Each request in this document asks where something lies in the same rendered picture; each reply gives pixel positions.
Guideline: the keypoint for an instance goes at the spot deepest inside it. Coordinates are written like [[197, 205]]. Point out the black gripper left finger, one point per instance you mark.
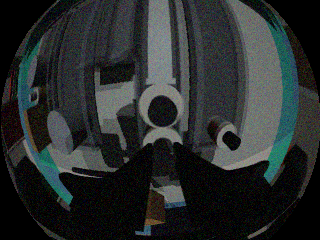
[[125, 190]]

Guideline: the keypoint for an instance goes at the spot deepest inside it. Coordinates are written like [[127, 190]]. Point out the black flat bar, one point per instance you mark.
[[91, 173]]

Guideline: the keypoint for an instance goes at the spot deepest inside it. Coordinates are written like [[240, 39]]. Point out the tan rectangular block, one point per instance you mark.
[[36, 122]]

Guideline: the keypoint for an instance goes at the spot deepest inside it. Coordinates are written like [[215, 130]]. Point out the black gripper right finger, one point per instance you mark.
[[204, 185]]

